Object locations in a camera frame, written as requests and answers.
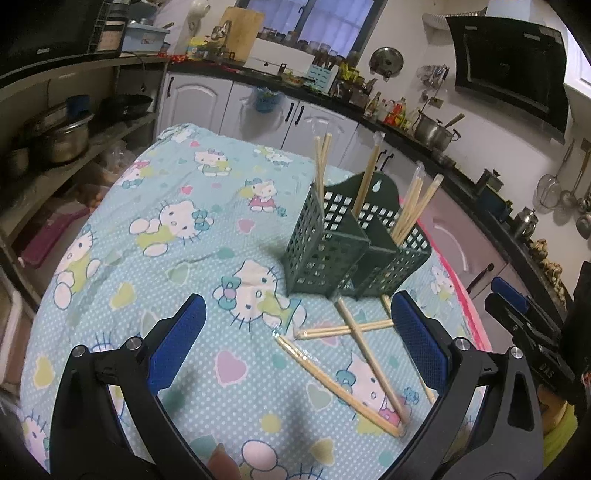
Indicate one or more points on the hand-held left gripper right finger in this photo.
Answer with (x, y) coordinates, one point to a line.
(420, 341)

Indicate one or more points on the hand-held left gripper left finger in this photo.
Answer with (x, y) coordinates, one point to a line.
(178, 341)

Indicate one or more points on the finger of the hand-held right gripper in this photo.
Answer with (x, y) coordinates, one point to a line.
(508, 291)
(508, 316)

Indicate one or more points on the green plastic utensil holder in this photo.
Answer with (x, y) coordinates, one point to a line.
(318, 249)

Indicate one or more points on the person's right forearm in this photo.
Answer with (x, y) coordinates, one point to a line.
(561, 424)

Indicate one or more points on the hanging small kitchen utensils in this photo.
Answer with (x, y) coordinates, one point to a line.
(434, 76)

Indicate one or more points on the person's left hand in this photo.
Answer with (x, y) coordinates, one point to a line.
(224, 466)

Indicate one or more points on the pile of ginger roots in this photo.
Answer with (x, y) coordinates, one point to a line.
(549, 267)

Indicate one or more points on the cartoon cat printed bedsheet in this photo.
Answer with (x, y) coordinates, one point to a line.
(184, 277)

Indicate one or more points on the small steel kettle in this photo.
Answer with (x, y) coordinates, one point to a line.
(525, 224)

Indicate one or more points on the dark blue pot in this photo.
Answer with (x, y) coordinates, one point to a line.
(491, 196)

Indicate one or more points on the hanging steel ladle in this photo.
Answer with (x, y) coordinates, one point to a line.
(569, 196)
(584, 224)

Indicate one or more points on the black kitchen countertop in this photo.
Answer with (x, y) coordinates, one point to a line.
(466, 177)

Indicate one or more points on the white plastic drawer unit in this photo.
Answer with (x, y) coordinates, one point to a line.
(14, 323)

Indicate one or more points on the pink tray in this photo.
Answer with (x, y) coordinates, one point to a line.
(51, 235)

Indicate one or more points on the steel stockpot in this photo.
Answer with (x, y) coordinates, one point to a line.
(431, 131)

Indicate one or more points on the group of condiment bottles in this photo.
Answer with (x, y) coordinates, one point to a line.
(390, 113)

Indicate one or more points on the black range hood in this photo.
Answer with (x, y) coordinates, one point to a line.
(503, 64)

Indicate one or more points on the large steel pot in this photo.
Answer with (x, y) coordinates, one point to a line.
(69, 141)

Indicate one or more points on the small steel pot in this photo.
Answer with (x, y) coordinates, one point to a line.
(16, 164)

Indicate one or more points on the black wok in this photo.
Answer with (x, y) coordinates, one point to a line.
(127, 105)

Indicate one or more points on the blue plastic bag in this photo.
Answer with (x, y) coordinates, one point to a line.
(266, 99)

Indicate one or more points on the hanging steel pot lid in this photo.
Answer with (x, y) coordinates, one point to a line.
(387, 62)

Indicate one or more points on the light blue knife holder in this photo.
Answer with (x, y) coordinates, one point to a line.
(321, 78)

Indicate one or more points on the grey shelf unit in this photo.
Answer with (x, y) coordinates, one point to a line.
(55, 83)

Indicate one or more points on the yellow container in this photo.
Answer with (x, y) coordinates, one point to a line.
(196, 48)

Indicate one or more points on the light blue plastic basin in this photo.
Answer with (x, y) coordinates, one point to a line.
(145, 37)

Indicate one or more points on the steel faucet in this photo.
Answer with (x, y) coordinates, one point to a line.
(220, 37)

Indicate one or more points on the row of spice jars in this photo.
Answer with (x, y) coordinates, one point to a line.
(314, 45)

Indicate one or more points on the wooden cutting board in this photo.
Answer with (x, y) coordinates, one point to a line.
(242, 34)

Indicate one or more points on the dark framed window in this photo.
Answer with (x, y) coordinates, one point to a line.
(332, 23)

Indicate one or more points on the small black rack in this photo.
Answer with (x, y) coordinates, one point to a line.
(110, 27)

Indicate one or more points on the white jug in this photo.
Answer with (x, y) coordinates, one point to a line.
(199, 11)

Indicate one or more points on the black microwave oven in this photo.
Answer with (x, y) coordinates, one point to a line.
(41, 27)

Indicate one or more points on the white wall cabinet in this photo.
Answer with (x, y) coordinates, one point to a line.
(579, 69)

